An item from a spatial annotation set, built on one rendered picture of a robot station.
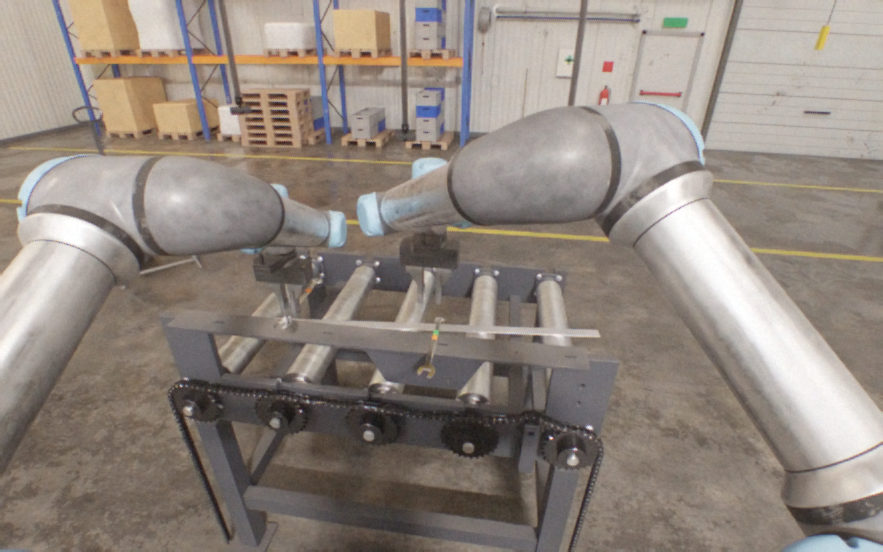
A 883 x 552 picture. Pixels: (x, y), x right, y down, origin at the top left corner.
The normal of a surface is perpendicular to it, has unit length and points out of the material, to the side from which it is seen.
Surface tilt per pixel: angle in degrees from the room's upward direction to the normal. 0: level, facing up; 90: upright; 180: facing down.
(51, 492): 0
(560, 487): 90
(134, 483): 0
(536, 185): 93
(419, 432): 90
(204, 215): 83
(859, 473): 45
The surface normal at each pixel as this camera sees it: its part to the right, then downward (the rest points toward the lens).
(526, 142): -0.40, -0.24
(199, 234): 0.47, 0.62
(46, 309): 0.83, -0.34
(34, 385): 1.00, 0.00
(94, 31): -0.14, 0.47
